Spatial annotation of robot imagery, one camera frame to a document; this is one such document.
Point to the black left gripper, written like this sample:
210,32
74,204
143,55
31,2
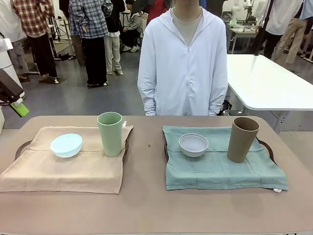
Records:
8,85

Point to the beige cloth mat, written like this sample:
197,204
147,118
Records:
73,171

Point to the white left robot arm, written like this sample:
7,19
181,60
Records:
6,44

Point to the person's left forearm white sleeve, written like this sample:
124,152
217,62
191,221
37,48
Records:
216,102

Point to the person's right forearm white sleeve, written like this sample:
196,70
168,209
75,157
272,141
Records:
149,102

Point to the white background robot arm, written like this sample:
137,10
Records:
236,11

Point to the dark brown serving tray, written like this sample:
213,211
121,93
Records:
165,149
126,147

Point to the teal cloth mat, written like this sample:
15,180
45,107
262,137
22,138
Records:
220,171

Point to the cream cabinet edge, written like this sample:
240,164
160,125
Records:
1,121

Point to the light blue plastic bowl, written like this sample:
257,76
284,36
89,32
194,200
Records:
66,150

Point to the person in white shirt grey trousers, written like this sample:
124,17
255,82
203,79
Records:
9,24

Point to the person in red plaid shirt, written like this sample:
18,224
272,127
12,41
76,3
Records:
31,17

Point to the tall green plastic cup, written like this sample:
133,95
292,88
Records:
110,139

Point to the person in beige trousers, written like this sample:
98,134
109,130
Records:
113,49

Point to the person in blue plaid shirt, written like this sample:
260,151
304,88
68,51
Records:
88,19

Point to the seated person in grey hoodie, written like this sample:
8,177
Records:
135,22

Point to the person in white hoodie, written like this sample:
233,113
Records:
183,73

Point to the person in red top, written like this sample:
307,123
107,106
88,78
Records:
160,8

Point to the grey white plastic bowl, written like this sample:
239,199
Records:
193,151

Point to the black bag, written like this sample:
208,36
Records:
226,105

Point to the tall brown plastic cup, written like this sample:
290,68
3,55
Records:
240,144

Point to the grey background desk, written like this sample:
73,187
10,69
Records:
240,31

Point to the white side table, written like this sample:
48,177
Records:
269,80

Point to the black stand pole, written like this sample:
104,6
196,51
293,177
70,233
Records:
262,31

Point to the person in white shirt khaki trousers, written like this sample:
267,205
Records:
291,36

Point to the person in light blue shirt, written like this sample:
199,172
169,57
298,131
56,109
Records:
306,8

